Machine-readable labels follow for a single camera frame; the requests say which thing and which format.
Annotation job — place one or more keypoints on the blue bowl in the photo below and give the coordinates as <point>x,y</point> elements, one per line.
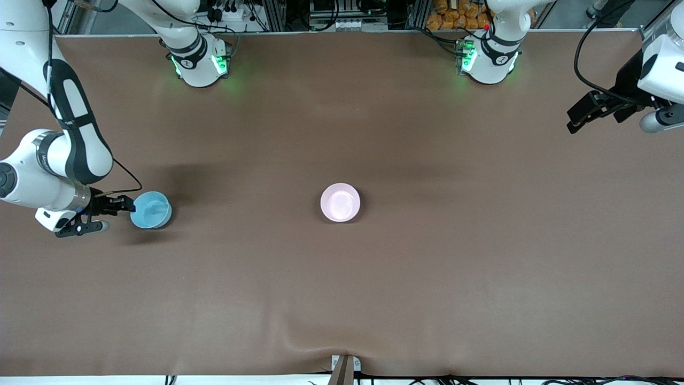
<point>155,211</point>

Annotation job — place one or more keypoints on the orange snack bags pile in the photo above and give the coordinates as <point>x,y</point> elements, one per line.
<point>454,18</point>

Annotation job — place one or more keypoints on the metal table edge bracket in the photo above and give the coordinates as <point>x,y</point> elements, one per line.
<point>344,369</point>

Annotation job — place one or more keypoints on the white power strip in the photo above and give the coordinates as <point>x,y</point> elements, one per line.
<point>227,15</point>

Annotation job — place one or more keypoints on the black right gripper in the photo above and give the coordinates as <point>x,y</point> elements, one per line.
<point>99,205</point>

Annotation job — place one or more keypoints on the brown table mat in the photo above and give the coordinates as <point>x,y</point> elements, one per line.
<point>342,294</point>

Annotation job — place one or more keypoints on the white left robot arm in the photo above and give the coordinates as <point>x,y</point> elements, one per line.
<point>491,59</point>

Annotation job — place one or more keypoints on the aluminium frame profile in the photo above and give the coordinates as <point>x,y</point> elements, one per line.
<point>273,13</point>
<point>417,13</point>

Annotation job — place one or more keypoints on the white multi-socket strip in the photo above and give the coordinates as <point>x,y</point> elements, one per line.
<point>347,24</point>

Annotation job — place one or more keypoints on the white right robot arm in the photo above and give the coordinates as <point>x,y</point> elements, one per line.
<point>80,149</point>

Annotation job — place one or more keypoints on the pink bowl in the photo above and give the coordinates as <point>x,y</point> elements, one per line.
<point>340,202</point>

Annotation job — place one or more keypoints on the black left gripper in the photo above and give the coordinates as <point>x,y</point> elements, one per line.
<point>625,85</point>

